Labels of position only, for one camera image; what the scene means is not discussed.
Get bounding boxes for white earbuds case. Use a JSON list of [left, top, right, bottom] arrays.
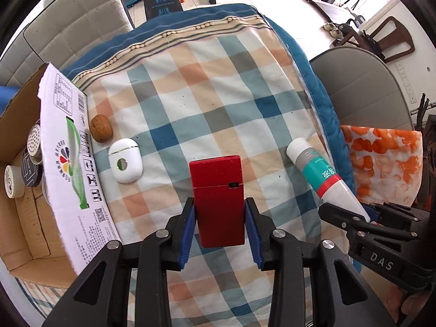
[[108, 138, 144, 184]]

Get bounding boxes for black blue weight bench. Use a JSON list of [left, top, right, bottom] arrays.
[[142, 0, 185, 20]]

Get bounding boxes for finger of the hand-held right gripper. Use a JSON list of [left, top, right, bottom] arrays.
[[318, 202, 370, 238], [362, 202, 429, 228]]

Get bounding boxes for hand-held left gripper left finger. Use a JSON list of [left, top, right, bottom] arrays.
[[43, 197, 197, 327]]

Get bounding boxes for grey folding chair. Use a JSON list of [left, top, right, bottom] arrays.
[[308, 47, 423, 132]]

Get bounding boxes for silver perforated-lid tin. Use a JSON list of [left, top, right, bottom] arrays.
[[27, 124, 44, 161]]

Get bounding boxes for black round tin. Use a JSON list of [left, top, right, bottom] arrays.
[[20, 149, 46, 188]]

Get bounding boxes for pair of light shoes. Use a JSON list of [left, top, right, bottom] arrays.
[[322, 22, 343, 39]]

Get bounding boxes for orange white cloth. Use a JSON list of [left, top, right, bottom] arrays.
[[340, 124, 425, 209]]

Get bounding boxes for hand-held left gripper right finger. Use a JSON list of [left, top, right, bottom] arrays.
[[244, 196, 396, 327]]

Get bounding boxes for white round labelled tin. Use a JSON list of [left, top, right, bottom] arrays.
[[4, 165, 26, 199]]

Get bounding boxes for low wooden table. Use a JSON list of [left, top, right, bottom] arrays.
[[311, 0, 362, 25]]

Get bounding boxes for white quilted cushion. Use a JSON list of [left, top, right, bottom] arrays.
[[23, 0, 135, 73], [0, 29, 39, 86]]

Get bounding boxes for brown wooden chair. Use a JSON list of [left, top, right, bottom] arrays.
[[362, 16, 417, 64]]

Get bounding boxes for black rods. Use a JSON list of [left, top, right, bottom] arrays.
[[417, 93, 434, 124]]

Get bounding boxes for brown walnut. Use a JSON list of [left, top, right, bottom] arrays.
[[89, 114, 113, 143]]

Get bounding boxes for cardboard box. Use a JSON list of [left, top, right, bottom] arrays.
[[0, 62, 122, 286]]

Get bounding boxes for red lighter case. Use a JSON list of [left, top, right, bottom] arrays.
[[189, 155, 246, 249]]

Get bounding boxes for white teal toothpaste tube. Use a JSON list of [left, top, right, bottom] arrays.
[[286, 138, 372, 224]]

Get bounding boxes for person's right hand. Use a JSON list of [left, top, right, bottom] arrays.
[[391, 285, 429, 318]]

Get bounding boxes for checked blanket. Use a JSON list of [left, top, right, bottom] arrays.
[[7, 3, 358, 327]]

